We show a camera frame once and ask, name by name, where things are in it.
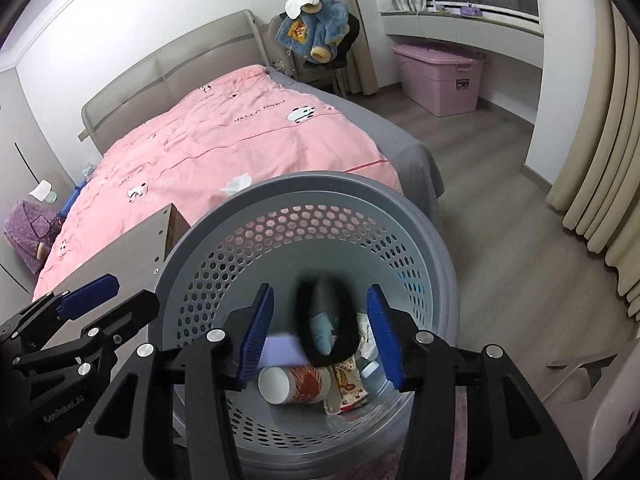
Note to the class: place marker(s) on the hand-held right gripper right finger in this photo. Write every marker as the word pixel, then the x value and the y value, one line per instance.
pixel 384 340

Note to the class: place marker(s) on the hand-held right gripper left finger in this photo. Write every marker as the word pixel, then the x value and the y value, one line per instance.
pixel 255 335

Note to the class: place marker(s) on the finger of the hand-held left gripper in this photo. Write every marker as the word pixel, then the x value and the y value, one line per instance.
pixel 90 294
pixel 125 315

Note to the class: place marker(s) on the black elastic band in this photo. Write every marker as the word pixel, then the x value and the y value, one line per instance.
pixel 302 320

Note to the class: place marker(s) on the red and white snack wrapper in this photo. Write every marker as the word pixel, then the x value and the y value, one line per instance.
pixel 347 385

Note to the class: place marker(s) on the white and blue plastic package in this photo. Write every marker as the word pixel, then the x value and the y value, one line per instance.
pixel 322 332

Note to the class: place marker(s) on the red and white paper cup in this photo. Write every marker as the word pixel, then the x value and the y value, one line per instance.
pixel 305 382

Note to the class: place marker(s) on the grey perforated plastic basket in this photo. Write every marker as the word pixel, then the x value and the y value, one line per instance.
pixel 280 200

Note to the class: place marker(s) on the purple fuzzy robe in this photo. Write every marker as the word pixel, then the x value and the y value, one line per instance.
pixel 27 230

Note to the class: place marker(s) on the blue long box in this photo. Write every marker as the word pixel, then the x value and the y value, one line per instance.
pixel 70 200

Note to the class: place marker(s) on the pale green round tag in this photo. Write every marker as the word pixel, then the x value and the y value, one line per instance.
pixel 51 198

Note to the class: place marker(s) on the white folded cloth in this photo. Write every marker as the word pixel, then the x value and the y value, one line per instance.
pixel 41 190

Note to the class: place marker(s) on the small printed pouch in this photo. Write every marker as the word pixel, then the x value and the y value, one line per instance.
pixel 88 170

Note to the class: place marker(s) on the pink printed blanket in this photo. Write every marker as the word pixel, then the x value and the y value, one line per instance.
pixel 225 150

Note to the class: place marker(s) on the grey bed sheet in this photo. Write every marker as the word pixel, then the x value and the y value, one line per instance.
pixel 390 145

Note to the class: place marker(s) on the white plastic furniture piece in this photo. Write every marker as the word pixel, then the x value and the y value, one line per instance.
pixel 605 430

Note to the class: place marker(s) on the grey upholstered bed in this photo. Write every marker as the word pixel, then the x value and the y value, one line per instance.
pixel 165 65

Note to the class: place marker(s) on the pink storage box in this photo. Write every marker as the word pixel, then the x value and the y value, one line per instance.
pixel 440 85

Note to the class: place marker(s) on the black garment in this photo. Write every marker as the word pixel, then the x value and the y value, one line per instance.
pixel 354 35

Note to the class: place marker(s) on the grey brown chair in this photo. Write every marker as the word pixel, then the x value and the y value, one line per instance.
pixel 276 27

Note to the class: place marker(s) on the blue plush jacket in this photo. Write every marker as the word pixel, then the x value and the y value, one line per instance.
pixel 320 30

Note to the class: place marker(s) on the white cloth with trim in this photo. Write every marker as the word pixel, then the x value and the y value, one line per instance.
pixel 302 2

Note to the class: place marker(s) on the small purple toy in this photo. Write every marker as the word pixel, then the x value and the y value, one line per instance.
pixel 471 10

